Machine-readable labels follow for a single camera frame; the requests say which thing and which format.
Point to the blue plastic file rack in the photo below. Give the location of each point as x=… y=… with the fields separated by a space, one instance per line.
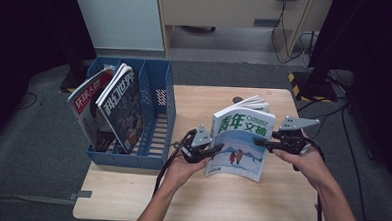
x=158 y=75

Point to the dark blue orange cover magazine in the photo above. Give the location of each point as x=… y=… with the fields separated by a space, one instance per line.
x=124 y=107

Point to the red planet cover magazine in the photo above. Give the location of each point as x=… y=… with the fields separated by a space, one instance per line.
x=110 y=83

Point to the person's right hand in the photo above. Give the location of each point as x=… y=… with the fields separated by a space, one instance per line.
x=310 y=165

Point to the portrait cover magazine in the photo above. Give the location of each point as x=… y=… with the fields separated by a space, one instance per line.
x=84 y=99

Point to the dark round table grommet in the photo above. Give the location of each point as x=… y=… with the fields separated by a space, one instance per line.
x=237 y=99

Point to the black stand with striped base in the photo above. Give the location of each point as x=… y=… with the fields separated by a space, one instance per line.
x=315 y=85

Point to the grey tape strip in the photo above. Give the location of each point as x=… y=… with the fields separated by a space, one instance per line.
x=82 y=194

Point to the white cabinet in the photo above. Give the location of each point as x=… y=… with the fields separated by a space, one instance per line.
x=121 y=17

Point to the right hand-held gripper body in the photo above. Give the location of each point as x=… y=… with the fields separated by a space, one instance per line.
x=292 y=143

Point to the beige wooden desk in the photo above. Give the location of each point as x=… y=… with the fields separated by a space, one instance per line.
x=221 y=10

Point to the black stand base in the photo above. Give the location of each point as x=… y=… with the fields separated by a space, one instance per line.
x=73 y=80

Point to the black curtain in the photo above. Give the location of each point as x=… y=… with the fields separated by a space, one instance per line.
x=27 y=23
x=380 y=48

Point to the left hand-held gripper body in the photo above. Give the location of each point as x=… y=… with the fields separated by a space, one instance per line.
x=201 y=137

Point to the person's left hand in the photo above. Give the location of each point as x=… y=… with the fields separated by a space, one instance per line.
x=179 y=173

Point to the light blue snow scene magazine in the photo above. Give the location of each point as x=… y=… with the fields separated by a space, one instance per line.
x=239 y=132

